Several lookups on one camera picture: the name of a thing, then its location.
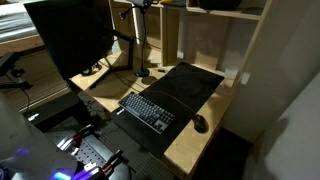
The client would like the black desk mat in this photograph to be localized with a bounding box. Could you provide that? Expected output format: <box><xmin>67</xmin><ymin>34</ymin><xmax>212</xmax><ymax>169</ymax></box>
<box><xmin>111</xmin><ymin>61</ymin><xmax>226</xmax><ymax>160</ymax></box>

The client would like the grey mechanical keyboard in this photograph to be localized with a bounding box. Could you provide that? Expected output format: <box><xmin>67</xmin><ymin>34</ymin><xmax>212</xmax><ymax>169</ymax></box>
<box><xmin>117</xmin><ymin>91</ymin><xmax>177</xmax><ymax>136</ymax></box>

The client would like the white paper tag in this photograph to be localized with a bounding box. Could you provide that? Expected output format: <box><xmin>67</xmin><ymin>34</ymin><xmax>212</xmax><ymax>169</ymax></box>
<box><xmin>240</xmin><ymin>72</ymin><xmax>251</xmax><ymax>86</ymax></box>

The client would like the black monitor cable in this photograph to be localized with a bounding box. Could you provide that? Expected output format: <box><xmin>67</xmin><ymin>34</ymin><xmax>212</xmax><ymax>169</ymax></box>
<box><xmin>98</xmin><ymin>60</ymin><xmax>148</xmax><ymax>94</ymax></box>

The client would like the red mouse cable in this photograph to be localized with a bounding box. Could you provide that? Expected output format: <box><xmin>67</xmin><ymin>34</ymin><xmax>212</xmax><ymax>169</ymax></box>
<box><xmin>151</xmin><ymin>89</ymin><xmax>200</xmax><ymax>118</ymax></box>

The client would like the black box white label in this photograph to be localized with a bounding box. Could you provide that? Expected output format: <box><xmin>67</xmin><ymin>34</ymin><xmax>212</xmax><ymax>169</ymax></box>
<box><xmin>22</xmin><ymin>91</ymin><xmax>82</xmax><ymax>127</ymax></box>

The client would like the black gooseneck desk lamp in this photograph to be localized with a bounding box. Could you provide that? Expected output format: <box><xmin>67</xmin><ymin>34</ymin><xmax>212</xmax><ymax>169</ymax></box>
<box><xmin>118</xmin><ymin>4</ymin><xmax>151</xmax><ymax>78</ymax></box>

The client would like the light wooden shelf unit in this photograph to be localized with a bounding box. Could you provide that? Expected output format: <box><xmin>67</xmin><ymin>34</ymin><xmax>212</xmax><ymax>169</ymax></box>
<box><xmin>108</xmin><ymin>0</ymin><xmax>273</xmax><ymax>88</ymax></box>

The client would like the white striped bedding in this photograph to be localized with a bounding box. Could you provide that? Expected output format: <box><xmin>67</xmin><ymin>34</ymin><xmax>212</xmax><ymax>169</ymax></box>
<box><xmin>0</xmin><ymin>1</ymin><xmax>44</xmax><ymax>43</ymax></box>

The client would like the black camera tripod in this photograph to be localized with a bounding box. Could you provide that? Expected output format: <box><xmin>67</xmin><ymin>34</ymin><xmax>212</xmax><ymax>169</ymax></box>
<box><xmin>0</xmin><ymin>51</ymin><xmax>34</xmax><ymax>91</ymax></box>

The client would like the black computer monitor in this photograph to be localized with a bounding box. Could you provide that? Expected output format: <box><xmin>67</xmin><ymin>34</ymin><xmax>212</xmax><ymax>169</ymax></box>
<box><xmin>23</xmin><ymin>0</ymin><xmax>116</xmax><ymax>81</ymax></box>

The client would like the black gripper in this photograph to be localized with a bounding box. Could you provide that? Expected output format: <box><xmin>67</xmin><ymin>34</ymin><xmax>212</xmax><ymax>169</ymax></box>
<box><xmin>127</xmin><ymin>0</ymin><xmax>160</xmax><ymax>10</ymax></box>

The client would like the black red computer mouse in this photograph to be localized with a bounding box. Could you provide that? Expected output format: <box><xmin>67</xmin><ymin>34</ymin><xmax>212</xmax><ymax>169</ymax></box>
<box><xmin>192</xmin><ymin>113</ymin><xmax>209</xmax><ymax>134</ymax></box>

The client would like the red black clamp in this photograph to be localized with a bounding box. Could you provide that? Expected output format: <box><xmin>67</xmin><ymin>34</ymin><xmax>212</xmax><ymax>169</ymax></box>
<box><xmin>57</xmin><ymin>123</ymin><xmax>97</xmax><ymax>152</ymax></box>
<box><xmin>72</xmin><ymin>149</ymin><xmax>125</xmax><ymax>180</ymax></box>

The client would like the black monitor stand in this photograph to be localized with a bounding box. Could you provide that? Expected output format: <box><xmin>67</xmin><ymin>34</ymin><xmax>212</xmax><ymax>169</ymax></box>
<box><xmin>83</xmin><ymin>28</ymin><xmax>136</xmax><ymax>90</ymax></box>

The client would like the round black object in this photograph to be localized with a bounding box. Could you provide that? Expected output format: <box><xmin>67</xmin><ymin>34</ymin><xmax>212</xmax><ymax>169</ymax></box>
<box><xmin>81</xmin><ymin>62</ymin><xmax>103</xmax><ymax>77</ymax></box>

